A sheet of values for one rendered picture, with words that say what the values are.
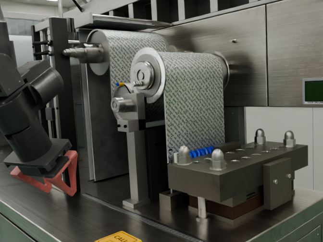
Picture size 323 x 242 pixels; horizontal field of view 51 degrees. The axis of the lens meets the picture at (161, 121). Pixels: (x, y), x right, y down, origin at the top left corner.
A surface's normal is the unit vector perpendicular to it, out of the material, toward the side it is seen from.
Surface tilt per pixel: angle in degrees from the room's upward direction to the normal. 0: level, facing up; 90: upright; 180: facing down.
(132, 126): 90
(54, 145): 30
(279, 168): 90
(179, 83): 90
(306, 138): 90
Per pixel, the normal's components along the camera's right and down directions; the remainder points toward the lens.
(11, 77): 0.88, 0.00
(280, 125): -0.75, 0.11
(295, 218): 0.66, 0.04
